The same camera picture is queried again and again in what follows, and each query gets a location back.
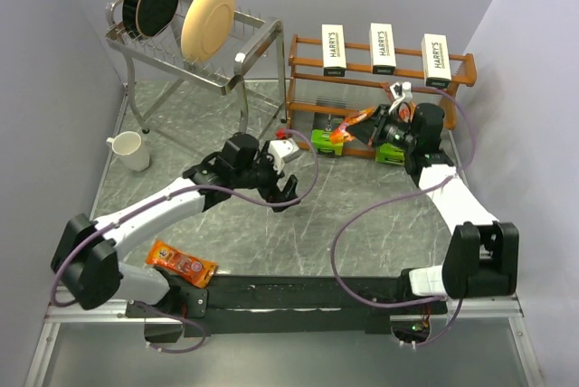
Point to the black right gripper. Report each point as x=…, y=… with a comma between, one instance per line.
x=371, y=129

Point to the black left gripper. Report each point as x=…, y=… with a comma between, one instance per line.
x=273, y=193

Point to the black green razor box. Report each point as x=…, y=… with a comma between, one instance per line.
x=322, y=127
x=388, y=154

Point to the white Harry's box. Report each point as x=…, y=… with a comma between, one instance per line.
x=382, y=51
x=436, y=61
x=333, y=50

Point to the orange wooden shelf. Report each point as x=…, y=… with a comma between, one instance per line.
x=311, y=93

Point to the orange razor blister pack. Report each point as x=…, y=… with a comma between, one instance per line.
x=404, y=112

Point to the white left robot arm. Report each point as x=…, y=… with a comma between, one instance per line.
x=89, y=258

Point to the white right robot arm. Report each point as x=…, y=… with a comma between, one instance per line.
x=482, y=256

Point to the chrome dish rack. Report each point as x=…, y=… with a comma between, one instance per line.
x=227, y=72

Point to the white ceramic mug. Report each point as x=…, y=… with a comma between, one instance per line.
x=130, y=148

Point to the beige round plate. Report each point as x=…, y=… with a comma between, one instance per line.
x=206, y=28

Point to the black round plate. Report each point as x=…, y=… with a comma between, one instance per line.
x=146, y=18

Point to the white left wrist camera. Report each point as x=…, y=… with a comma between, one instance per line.
x=283, y=150

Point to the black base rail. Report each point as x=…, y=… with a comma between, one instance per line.
x=234, y=304

